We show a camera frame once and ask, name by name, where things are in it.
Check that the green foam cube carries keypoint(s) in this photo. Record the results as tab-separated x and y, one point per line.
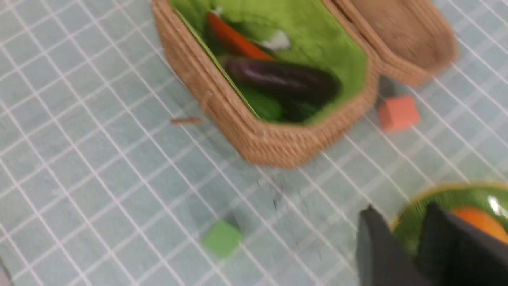
222	239

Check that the orange yellow toy mango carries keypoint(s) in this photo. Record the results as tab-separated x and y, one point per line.
483	221

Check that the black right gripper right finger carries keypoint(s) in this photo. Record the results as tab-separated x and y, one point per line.
452	252

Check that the green toy cucumber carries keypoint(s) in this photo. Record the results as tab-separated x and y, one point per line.
271	109

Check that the orange toy carrot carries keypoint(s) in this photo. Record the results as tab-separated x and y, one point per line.
232	41

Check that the woven rattan basket green lining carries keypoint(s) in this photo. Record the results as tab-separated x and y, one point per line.
313	33

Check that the green checkered tablecloth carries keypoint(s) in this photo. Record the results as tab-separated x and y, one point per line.
99	189

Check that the orange foam cube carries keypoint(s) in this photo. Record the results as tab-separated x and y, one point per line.
397	113

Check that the woven rattan basket lid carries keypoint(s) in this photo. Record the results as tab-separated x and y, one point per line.
412	38

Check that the purple toy eggplant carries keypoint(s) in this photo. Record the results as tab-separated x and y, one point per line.
289	81

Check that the green glass leaf plate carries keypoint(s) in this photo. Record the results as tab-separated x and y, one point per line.
490	197

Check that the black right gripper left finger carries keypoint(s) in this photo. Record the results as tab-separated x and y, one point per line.
380	259

